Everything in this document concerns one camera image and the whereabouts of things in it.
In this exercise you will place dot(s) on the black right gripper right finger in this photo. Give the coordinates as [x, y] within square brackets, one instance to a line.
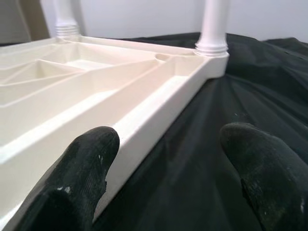
[272, 178]

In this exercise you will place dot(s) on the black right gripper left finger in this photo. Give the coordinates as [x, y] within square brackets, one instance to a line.
[72, 183]

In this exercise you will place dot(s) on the white plastic table top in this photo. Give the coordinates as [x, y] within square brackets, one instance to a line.
[72, 96]

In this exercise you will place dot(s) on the white plastic table leg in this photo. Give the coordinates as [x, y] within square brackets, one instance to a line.
[65, 14]
[213, 24]

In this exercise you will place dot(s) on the black table cloth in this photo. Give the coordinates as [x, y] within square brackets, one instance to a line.
[192, 156]

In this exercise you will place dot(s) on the beige door frame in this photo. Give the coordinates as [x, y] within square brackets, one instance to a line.
[38, 19]

